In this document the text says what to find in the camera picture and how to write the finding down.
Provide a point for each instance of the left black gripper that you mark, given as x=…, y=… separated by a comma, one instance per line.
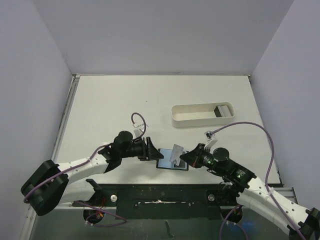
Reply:
x=148, y=151

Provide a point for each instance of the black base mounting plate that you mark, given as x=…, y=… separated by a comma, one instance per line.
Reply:
x=165, y=201

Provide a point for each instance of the silver VIP credit card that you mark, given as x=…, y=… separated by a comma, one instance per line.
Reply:
x=176, y=152

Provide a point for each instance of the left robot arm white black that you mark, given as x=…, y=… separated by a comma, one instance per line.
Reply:
x=55, y=183

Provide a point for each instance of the right aluminium frame rail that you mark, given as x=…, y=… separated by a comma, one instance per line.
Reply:
x=287, y=192

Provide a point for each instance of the stack of silver credit cards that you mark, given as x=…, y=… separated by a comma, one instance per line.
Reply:
x=222, y=111

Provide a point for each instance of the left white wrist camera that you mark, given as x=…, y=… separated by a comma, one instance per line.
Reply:
x=139, y=129

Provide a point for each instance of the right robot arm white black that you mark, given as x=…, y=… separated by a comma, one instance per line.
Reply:
x=250, y=191

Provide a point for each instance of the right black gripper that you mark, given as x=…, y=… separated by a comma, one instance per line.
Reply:
x=199, y=154

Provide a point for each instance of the black card holder wallet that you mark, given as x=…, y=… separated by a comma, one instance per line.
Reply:
x=168, y=164

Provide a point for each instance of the white oblong plastic tray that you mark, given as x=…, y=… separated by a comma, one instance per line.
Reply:
x=199, y=115

